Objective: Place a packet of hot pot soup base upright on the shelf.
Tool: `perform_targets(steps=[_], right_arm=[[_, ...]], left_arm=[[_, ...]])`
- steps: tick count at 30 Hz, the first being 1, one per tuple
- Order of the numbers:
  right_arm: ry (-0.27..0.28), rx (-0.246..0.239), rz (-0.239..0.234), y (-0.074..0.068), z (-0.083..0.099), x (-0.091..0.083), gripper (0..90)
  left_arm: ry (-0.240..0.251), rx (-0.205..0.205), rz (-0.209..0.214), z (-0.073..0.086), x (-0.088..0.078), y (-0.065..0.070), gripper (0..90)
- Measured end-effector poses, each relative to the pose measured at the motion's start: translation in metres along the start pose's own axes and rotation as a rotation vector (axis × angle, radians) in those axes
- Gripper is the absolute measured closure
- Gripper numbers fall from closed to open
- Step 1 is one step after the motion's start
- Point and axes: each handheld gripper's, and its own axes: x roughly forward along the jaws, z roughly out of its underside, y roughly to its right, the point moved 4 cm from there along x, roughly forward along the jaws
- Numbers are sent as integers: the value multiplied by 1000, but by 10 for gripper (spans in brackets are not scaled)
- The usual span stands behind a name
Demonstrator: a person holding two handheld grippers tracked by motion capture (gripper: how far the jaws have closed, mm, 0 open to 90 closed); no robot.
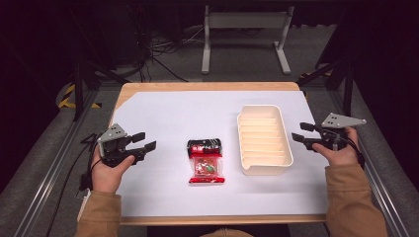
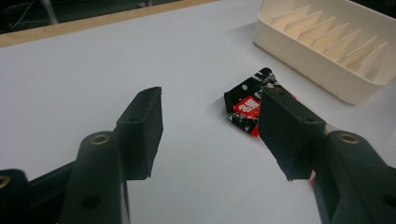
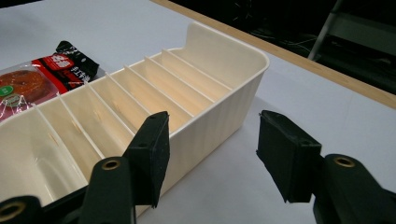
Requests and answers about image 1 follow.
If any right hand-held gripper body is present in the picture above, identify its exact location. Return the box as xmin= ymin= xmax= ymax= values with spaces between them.
xmin=315 ymin=112 xmax=368 ymax=152

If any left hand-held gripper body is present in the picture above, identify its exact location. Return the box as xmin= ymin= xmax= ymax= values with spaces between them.
xmin=97 ymin=122 xmax=146 ymax=168

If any cream plastic ribbed storage box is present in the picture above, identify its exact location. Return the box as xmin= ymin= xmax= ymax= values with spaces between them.
xmin=236 ymin=104 xmax=294 ymax=177

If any red and black snack packet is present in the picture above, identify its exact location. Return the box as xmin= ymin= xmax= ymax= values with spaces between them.
xmin=186 ymin=138 xmax=226 ymax=185

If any person's right hand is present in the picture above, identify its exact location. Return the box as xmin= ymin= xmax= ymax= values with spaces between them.
xmin=311 ymin=125 xmax=361 ymax=167

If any person's left hand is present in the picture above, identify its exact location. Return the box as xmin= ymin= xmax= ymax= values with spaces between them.
xmin=91 ymin=144 xmax=136 ymax=195

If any white table mat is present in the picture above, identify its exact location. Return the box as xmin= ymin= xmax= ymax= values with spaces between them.
xmin=111 ymin=90 xmax=330 ymax=218

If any black tripod stand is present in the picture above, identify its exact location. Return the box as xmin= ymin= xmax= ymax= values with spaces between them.
xmin=296 ymin=13 xmax=357 ymax=117
xmin=67 ymin=9 xmax=130 ymax=122

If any yellow and black hazard tape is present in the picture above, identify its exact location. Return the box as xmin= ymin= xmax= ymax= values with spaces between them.
xmin=57 ymin=83 xmax=102 ymax=110

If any person's tan clothed body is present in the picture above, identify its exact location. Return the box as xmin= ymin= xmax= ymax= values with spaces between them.
xmin=199 ymin=228 xmax=255 ymax=237

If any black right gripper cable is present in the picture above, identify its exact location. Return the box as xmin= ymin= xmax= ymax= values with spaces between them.
xmin=344 ymin=132 xmax=367 ymax=170

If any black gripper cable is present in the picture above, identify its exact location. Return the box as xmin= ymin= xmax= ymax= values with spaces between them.
xmin=344 ymin=132 xmax=367 ymax=170
xmin=78 ymin=132 xmax=102 ymax=193

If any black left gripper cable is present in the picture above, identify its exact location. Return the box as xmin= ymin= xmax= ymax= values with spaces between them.
xmin=78 ymin=132 xmax=102 ymax=193

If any aluminium rail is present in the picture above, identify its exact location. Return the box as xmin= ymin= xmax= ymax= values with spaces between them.
xmin=328 ymin=88 xmax=412 ymax=237
xmin=13 ymin=89 xmax=101 ymax=237

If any bundle of black floor cables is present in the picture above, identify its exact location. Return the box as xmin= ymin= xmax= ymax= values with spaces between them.
xmin=126 ymin=3 xmax=207 ymax=83

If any white metal stand frame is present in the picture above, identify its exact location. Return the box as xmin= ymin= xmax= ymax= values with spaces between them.
xmin=201 ymin=4 xmax=295 ymax=75

